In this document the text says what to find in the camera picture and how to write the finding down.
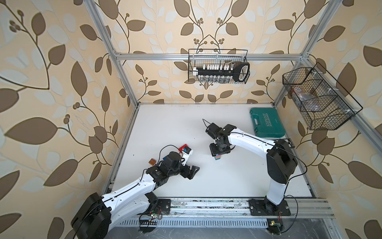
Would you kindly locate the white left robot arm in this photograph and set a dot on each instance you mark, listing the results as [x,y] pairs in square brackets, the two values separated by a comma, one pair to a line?
[101,213]

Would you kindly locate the small brown waffle piece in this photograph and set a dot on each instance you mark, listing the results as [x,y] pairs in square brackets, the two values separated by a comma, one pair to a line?
[152,162]

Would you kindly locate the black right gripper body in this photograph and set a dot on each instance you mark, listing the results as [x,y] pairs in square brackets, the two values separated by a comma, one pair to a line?
[217,149]

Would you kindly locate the plastic bag in basket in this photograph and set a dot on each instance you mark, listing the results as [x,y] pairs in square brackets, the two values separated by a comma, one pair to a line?
[307,102]

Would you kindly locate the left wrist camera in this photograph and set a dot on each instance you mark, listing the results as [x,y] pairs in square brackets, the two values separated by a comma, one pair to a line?
[185,156]

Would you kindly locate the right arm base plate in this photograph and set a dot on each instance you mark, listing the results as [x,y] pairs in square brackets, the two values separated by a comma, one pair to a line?
[263,207]

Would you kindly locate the black socket set holder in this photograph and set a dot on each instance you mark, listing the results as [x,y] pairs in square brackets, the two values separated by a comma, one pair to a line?
[232,73]

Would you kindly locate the black wire basket right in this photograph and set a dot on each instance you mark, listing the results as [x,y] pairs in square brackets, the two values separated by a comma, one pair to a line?
[322,100]

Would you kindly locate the small electronics board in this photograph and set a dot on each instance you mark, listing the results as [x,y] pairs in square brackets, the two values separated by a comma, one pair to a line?
[275,227]
[148,221]

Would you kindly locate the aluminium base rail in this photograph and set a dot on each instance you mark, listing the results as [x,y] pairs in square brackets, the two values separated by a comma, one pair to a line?
[301,208]

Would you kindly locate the green plastic tool case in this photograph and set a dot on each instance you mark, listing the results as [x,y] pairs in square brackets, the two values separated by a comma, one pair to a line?
[266,123]

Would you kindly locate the small electronics board right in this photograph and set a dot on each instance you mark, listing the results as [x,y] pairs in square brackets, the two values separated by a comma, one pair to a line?
[275,227]

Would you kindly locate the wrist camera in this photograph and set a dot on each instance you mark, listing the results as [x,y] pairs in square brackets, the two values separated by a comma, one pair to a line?
[219,133]
[185,156]

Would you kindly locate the red lego brick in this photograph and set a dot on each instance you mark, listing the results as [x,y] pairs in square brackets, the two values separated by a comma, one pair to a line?
[184,149]

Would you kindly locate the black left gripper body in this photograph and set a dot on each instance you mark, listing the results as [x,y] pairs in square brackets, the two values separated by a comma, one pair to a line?
[185,172]

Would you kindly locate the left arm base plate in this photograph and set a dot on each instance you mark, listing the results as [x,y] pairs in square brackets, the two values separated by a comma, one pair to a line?
[161,206]

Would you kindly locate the black wire basket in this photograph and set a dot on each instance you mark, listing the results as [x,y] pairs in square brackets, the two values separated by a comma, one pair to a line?
[216,56]
[322,100]

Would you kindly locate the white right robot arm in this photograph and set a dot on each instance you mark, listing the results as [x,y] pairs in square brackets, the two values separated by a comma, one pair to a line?
[281,162]

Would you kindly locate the aluminium frame post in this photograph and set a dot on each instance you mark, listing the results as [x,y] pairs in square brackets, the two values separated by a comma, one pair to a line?
[325,19]

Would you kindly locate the black charging board with connectors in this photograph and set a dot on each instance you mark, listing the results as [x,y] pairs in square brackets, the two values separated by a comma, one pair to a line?
[290,143]

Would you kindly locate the black wire basket centre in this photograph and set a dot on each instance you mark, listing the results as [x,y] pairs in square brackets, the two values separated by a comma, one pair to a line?
[216,56]

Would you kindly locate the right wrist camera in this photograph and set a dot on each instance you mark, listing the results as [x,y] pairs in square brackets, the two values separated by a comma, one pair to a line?
[219,133]

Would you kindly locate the small electronics board left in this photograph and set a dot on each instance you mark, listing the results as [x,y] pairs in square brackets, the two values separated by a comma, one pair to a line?
[148,221]

